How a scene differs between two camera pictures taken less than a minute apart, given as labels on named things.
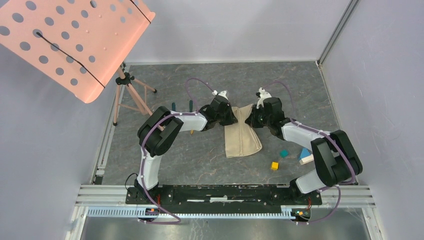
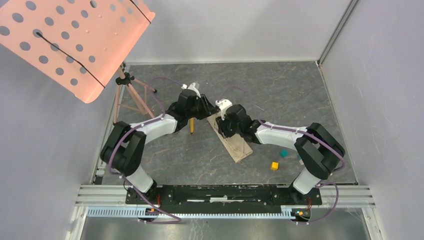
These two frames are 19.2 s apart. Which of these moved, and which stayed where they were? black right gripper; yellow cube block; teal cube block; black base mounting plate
Moved: black right gripper
Stayed: teal cube block; black base mounting plate; yellow cube block
